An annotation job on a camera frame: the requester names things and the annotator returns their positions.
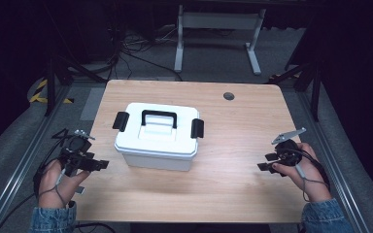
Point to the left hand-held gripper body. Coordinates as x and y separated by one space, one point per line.
76 152

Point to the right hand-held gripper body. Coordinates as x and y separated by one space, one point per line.
288 152

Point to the white plastic storage box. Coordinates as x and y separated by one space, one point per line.
157 163

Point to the white box lid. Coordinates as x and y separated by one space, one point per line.
157 142

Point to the person's right hand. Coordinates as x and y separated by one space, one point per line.
312 181

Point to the person's left hand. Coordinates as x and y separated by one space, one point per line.
53 187

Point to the black box latch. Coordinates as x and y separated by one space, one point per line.
120 121
197 128

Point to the yellow black floor tape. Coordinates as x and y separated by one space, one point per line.
39 96

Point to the black tripod stand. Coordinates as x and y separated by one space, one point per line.
314 90
50 84

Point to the aluminium floor rail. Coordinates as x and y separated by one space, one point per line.
333 168
22 165

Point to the white metal table frame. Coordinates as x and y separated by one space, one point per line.
218 21

